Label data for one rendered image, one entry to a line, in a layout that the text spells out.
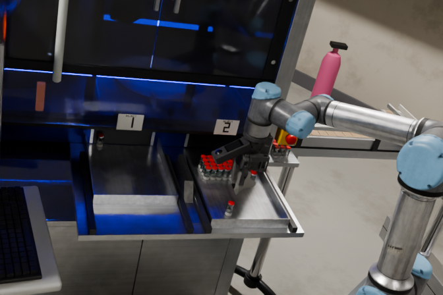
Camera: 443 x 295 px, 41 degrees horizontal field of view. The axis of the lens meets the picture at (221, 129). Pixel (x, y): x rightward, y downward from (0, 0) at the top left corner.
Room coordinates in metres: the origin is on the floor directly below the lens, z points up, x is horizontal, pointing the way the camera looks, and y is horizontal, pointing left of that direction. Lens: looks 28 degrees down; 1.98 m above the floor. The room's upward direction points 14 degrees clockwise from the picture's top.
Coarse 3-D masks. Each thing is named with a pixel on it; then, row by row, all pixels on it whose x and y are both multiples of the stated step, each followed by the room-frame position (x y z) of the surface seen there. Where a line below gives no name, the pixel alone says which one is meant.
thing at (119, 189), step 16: (112, 144) 1.75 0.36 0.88; (160, 144) 1.78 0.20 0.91; (96, 160) 1.63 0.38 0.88; (112, 160) 1.66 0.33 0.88; (128, 160) 1.68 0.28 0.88; (144, 160) 1.70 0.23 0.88; (160, 160) 1.73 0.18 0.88; (96, 176) 1.54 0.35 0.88; (112, 176) 1.56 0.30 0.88; (128, 176) 1.58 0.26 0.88; (144, 176) 1.61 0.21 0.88; (160, 176) 1.63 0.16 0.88; (96, 192) 1.46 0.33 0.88; (112, 192) 1.48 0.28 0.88; (128, 192) 1.50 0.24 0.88; (144, 192) 1.52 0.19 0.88; (160, 192) 1.54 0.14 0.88; (176, 192) 1.52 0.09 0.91
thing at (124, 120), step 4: (120, 116) 1.68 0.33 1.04; (124, 116) 1.68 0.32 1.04; (128, 116) 1.69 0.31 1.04; (132, 116) 1.69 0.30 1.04; (136, 116) 1.70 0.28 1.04; (140, 116) 1.71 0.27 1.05; (120, 120) 1.68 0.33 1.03; (124, 120) 1.69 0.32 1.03; (128, 120) 1.69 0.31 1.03; (136, 120) 1.70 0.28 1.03; (140, 120) 1.71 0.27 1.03; (120, 124) 1.68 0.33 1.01; (124, 124) 1.69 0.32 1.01; (128, 124) 1.69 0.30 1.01; (136, 124) 1.70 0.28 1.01; (140, 124) 1.71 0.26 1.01; (116, 128) 1.68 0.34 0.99; (120, 128) 1.68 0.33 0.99; (124, 128) 1.69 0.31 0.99; (128, 128) 1.69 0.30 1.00; (132, 128) 1.70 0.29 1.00; (136, 128) 1.70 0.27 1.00; (140, 128) 1.71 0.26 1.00
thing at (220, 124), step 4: (220, 120) 1.81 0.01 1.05; (224, 120) 1.82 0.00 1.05; (228, 120) 1.82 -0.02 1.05; (216, 124) 1.81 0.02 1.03; (220, 124) 1.81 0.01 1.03; (224, 124) 1.82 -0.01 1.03; (228, 124) 1.82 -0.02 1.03; (232, 124) 1.83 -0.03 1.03; (236, 124) 1.84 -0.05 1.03; (216, 128) 1.81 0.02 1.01; (220, 128) 1.81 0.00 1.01; (228, 128) 1.83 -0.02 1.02; (232, 128) 1.83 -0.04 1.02; (236, 128) 1.84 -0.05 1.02; (216, 132) 1.81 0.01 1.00; (220, 132) 1.82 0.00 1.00; (224, 132) 1.82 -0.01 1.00; (228, 132) 1.83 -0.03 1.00; (232, 132) 1.83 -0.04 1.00; (236, 132) 1.84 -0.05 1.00
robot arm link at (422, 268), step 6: (420, 258) 1.35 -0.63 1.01; (414, 264) 1.31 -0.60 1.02; (420, 264) 1.32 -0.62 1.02; (426, 264) 1.33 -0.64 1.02; (414, 270) 1.28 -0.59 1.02; (420, 270) 1.29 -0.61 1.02; (426, 270) 1.30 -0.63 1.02; (414, 276) 1.28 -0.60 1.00; (420, 276) 1.28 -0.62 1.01; (426, 276) 1.29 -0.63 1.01; (414, 282) 1.26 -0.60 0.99; (420, 282) 1.28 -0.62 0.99; (426, 282) 1.30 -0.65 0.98; (420, 288) 1.27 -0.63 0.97; (420, 294) 1.30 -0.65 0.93
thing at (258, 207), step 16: (192, 176) 1.66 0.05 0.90; (256, 176) 1.78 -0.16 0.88; (208, 192) 1.61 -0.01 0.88; (224, 192) 1.63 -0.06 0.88; (240, 192) 1.65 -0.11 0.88; (256, 192) 1.68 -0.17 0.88; (272, 192) 1.67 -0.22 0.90; (208, 208) 1.48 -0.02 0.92; (224, 208) 1.54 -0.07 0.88; (240, 208) 1.56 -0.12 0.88; (256, 208) 1.59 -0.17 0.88; (272, 208) 1.61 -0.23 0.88; (224, 224) 1.44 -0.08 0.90; (240, 224) 1.46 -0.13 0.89; (256, 224) 1.48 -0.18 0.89; (272, 224) 1.50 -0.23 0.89; (288, 224) 1.53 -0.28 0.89
